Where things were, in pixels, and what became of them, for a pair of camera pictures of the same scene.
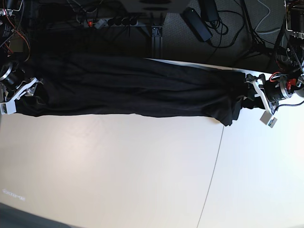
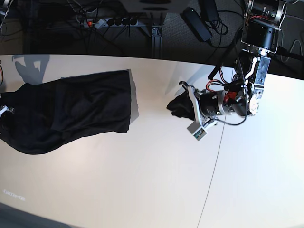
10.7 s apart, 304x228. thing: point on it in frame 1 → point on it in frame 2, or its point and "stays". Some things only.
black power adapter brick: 197,24 stays
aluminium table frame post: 157,42 stays
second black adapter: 208,10 stays
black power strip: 99,23 stays
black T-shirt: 77,85 → 47,116
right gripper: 279,88 → 208,104
